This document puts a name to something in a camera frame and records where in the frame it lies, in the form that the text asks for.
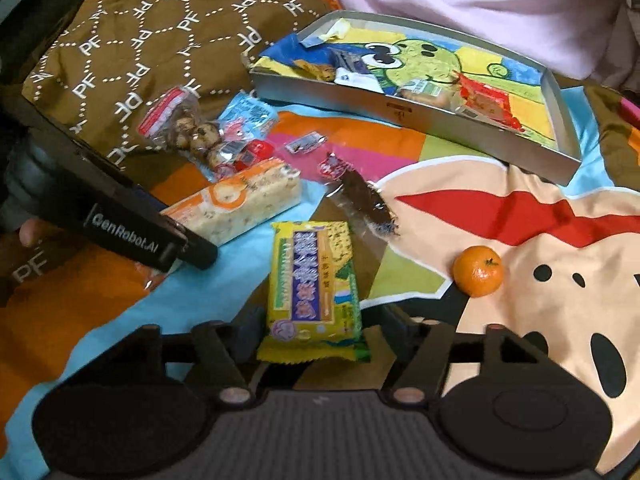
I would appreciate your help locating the camouflage cloth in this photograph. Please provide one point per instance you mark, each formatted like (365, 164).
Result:
(619, 67)

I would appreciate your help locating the yellow cracker snack pack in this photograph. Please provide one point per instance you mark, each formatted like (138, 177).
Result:
(313, 310)

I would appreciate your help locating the white blue packet in tray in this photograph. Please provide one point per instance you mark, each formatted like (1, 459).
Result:
(350, 71)

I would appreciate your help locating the beige snack packet in tray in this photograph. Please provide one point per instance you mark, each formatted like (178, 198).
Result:
(426, 92)

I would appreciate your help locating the orange white biscuit pack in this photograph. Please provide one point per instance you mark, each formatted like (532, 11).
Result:
(234, 205)

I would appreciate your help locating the brown biscuit packet in tray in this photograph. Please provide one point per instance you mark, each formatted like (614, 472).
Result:
(315, 71)

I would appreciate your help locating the light blue snack packet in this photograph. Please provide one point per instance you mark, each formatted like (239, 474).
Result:
(247, 118)

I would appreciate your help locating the small red sausage packet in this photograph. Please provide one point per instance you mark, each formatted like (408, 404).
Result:
(234, 156)

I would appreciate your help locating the brown patterned pillow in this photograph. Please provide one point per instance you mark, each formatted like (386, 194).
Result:
(118, 57)

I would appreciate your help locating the dark dried plum packet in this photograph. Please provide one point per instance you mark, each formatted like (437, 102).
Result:
(367, 202)

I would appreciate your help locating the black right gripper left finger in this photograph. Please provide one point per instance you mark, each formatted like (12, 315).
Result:
(225, 356)

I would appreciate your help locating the grey cardboard box tray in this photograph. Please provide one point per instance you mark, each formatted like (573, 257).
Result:
(397, 50)

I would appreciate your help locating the colourful cartoon blanket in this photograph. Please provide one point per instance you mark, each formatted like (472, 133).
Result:
(571, 257)

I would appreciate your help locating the person's hand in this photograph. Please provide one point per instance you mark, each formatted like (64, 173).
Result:
(34, 230)

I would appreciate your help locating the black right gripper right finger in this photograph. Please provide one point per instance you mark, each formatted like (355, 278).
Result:
(422, 356)

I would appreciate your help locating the red spicy snack packet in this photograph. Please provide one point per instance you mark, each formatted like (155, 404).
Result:
(485, 103)

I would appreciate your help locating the clear bag of mushroom snacks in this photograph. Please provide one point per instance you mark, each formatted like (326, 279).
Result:
(175, 123)

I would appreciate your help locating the small orange mandarin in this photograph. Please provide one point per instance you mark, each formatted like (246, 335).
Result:
(478, 271)

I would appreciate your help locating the small silver candy wrapper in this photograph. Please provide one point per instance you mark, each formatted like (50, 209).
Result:
(305, 144)

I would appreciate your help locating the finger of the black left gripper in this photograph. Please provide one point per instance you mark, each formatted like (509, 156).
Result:
(198, 251)

